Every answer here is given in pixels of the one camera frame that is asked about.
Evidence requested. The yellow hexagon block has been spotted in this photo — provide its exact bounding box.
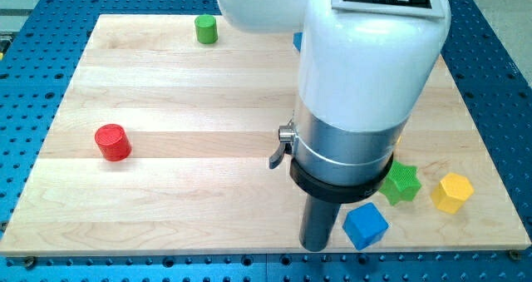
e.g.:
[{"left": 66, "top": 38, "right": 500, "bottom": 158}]
[{"left": 431, "top": 172, "right": 475, "bottom": 215}]

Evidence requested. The red cylinder block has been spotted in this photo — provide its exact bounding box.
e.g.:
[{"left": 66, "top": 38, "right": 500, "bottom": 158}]
[{"left": 94, "top": 124, "right": 132, "bottom": 161}]

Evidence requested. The blue cube block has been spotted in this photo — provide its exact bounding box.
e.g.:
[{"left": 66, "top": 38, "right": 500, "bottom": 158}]
[{"left": 342, "top": 202, "right": 389, "bottom": 250}]

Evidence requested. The blue block behind arm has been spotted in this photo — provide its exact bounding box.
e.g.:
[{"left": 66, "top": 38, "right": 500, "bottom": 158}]
[{"left": 293, "top": 32, "right": 303, "bottom": 52}]

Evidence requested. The wooden board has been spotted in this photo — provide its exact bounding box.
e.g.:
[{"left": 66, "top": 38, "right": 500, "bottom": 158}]
[{"left": 1, "top": 15, "right": 530, "bottom": 256}]

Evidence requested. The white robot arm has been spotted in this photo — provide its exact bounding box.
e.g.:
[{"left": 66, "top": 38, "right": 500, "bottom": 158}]
[{"left": 217, "top": 0, "right": 451, "bottom": 204}]

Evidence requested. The green star block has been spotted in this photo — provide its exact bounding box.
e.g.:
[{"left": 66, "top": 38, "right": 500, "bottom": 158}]
[{"left": 379, "top": 161, "right": 421, "bottom": 205}]

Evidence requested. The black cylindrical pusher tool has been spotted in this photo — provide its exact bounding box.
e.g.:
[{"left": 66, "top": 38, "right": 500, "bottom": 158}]
[{"left": 299, "top": 195, "right": 341, "bottom": 252}]

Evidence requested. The green cylinder block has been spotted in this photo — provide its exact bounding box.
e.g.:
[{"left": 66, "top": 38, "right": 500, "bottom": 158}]
[{"left": 195, "top": 14, "right": 218, "bottom": 44}]

